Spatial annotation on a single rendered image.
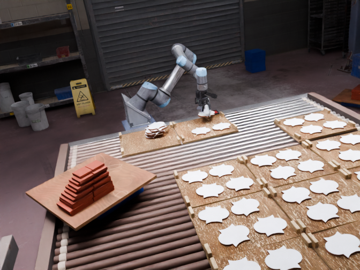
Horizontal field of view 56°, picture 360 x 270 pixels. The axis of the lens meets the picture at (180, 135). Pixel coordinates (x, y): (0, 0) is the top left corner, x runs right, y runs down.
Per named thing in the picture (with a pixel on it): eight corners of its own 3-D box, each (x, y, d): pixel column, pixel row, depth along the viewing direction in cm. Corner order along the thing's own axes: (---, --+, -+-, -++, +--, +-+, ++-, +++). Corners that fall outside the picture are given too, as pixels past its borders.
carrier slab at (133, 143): (119, 136, 260) (119, 135, 260) (171, 126, 266) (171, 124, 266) (122, 157, 229) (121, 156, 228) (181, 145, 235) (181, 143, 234)
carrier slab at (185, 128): (172, 126, 267) (171, 124, 266) (221, 115, 273) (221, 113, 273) (182, 144, 236) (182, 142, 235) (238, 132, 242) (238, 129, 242)
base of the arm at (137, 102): (126, 98, 291) (133, 89, 289) (141, 107, 299) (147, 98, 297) (130, 104, 278) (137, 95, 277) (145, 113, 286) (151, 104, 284)
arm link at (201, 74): (204, 66, 250) (208, 68, 242) (204, 81, 254) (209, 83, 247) (194, 68, 248) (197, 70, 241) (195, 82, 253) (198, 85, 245)
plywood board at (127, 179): (26, 195, 183) (25, 192, 182) (102, 155, 214) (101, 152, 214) (76, 231, 150) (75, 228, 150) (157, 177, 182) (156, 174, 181)
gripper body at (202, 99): (195, 104, 258) (194, 89, 252) (204, 102, 261) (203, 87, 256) (200, 107, 251) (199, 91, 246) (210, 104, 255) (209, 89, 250)
